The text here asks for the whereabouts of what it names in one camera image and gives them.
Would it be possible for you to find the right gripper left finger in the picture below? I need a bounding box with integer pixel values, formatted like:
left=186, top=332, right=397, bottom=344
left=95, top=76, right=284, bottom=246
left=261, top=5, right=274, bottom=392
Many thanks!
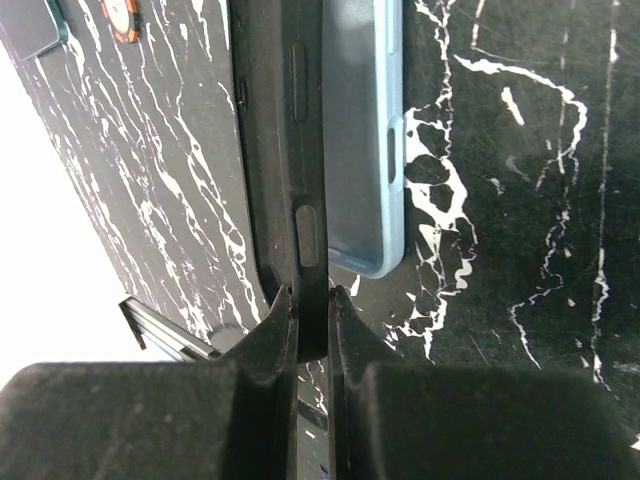
left=1, top=287, right=299, bottom=479

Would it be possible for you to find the black phone case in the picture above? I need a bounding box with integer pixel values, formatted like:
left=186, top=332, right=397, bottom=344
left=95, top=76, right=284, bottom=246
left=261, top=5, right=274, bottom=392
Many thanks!
left=229, top=1, right=329, bottom=363

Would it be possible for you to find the small round coin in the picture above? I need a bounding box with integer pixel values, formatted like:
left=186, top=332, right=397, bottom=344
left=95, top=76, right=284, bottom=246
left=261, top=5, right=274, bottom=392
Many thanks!
left=100, top=0, right=140, bottom=44

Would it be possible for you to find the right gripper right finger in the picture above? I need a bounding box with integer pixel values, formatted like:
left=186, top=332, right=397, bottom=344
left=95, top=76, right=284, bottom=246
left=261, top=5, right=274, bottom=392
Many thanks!
left=328, top=287, right=639, bottom=479

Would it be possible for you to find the aluminium front rail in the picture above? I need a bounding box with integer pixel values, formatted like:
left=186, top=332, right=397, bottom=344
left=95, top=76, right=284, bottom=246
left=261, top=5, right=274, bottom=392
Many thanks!
left=119, top=297, right=222, bottom=362

